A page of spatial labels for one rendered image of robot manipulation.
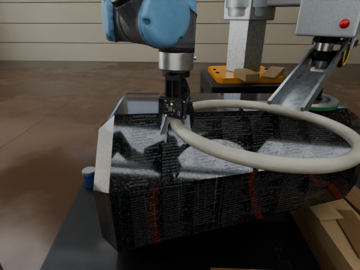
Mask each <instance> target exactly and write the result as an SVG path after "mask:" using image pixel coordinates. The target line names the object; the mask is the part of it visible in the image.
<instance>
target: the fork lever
mask: <svg viewBox="0 0 360 270"><path fill-rule="evenodd" d="M358 42H359V40H356V41H355V44H354V46H355V47H357V45H358ZM317 44H318V43H317V42H316V44H315V45H314V46H313V47H312V48H311V49H310V50H309V52H308V53H307V54H306V55H305V56H304V58H303V59H302V60H301V61H300V62H299V64H298V65H297V66H296V67H295V68H294V69H293V71H292V72H291V73H290V75H289V76H287V78H286V79H285V80H284V82H283V83H282V84H281V85H280V86H279V87H278V89H277V90H276V91H275V92H274V93H273V94H272V96H271V97H270V98H269V99H268V100H267V104H269V105H271V104H279V105H282V106H287V107H292V108H297V109H300V111H309V109H310V108H311V106H312V104H313V103H314V101H315V99H316V98H317V96H318V94H319V93H320V91H321V90H322V88H323V86H324V85H325V83H326V81H327V80H328V79H329V77H330V75H331V74H332V72H333V70H334V69H335V67H336V66H337V64H338V62H339V61H340V59H341V58H343V57H344V53H345V51H346V50H347V48H348V47H349V46H350V44H351V38H347V39H346V40H340V42H339V43H335V44H338V45H342V46H341V48H340V49H339V51H338V52H337V54H336V55H335V57H334V58H333V60H332V61H331V63H330V64H329V66H328V67H327V69H326V70H325V72H316V71H307V70H304V69H305V68H306V66H307V65H308V64H309V62H310V61H311V60H312V59H311V58H310V57H311V52H312V50H314V49H316V48H317ZM267 112H268V111H267ZM268 113H273V114H277V115H282V116H287V115H283V114H278V113H274V112H268ZM287 117H291V116H287ZM291 118H295V117H291ZM295 119H299V118H295ZM300 120H302V119H300Z"/></svg>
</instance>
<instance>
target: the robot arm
mask: <svg viewBox="0 0 360 270"><path fill-rule="evenodd" d="M196 17H197V3H196V0H102V2H101V18H102V27H103V32H104V35H105V37H106V39H107V40H108V41H114V42H132V43H137V44H144V45H147V46H150V47H152V48H155V49H159V69H160V70H162V75H163V76H164V77H165V93H163V94H162V95H161V96H160V97H159V118H160V122H161V124H160V128H161V130H160V135H162V137H163V140H164V142H165V143H167V141H168V137H169V132H168V131H169V129H170V127H169V123H170V117H175V119H181V122H182V123H183V125H184V126H186V127H187V128H188V129H189V130H191V129H192V126H193V121H194V117H195V111H194V107H193V102H190V99H191V97H190V89H189V86H188V83H187V81H186V79H185V78H187V77H189V76H190V71H191V70H193V69H194V60H196V59H197V57H196V56H194V49H195V38H196Z"/></svg>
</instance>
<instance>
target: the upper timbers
mask: <svg viewBox="0 0 360 270"><path fill-rule="evenodd" d="M329 203H330V204H331V205H332V206H333V207H334V208H335V209H343V210H351V211H353V212H354V213H355V215H356V216H357V218H358V219H359V221H360V216H359V215H358V213H357V212H356V211H355V210H354V209H353V208H352V207H351V206H350V205H349V204H348V203H347V202H346V201H345V200H344V199H339V200H335V201H331V202H329ZM299 211H300V212H301V214H302V215H303V217H304V218H305V220H306V222H307V223H308V225H309V226H310V228H311V230H312V231H313V233H314V234H315V236H316V238H317V239H318V241H319V242H320V244H321V245H322V247H323V248H324V250H325V252H326V253H327V255H328V256H329V258H330V260H331V261H332V263H333V264H334V266H335V267H336V269H337V270H360V259H359V258H358V256H357V254H356V253H355V251H354V249H353V248H352V246H351V245H350V243H349V241H348V240H347V238H346V236H345V234H344V233H343V231H342V229H341V228H340V226H339V224H338V222H337V221H336V220H334V221H320V222H319V221H318V219H317V218H316V217H315V216H314V215H313V213H312V212H311V211H310V210H309V208H308V207H306V208H301V209H299Z"/></svg>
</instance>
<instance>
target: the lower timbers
mask: <svg viewBox="0 0 360 270"><path fill-rule="evenodd" d="M344 200H345V201H346V202H347V203H348V204H349V205H350V206H351V207H352V208H353V209H354V210H355V211H356V212H357V213H358V215H359V216H360V189H359V188H358V187H356V186H355V185H354V187H353V188H352V189H351V190H350V192H349V193H348V194H347V196H346V197H345V198H344ZM290 214H291V215H292V217H293V219H294V220H295V222H296V224H297V226H298V228H299V230H300V231H301V233H302V235H303V237H304V239H305V241H306V242H307V244H308V246H309V248H310V250H311V252H312V253H313V255H314V257H315V259H316V261H317V263H318V264H319V266H320V268H321V270H337V269H336V267H335V266H334V264H333V263H332V261H331V260H330V258H329V256H328V255H327V253H326V252H325V250H324V248H323V247H322V245H321V244H320V242H319V241H318V239H317V238H316V236H315V234H314V233H313V231H312V230H311V228H310V226H309V225H308V223H307V222H306V220H305V218H304V217H303V215H302V214H301V212H300V211H299V210H298V209H297V210H294V211H290Z"/></svg>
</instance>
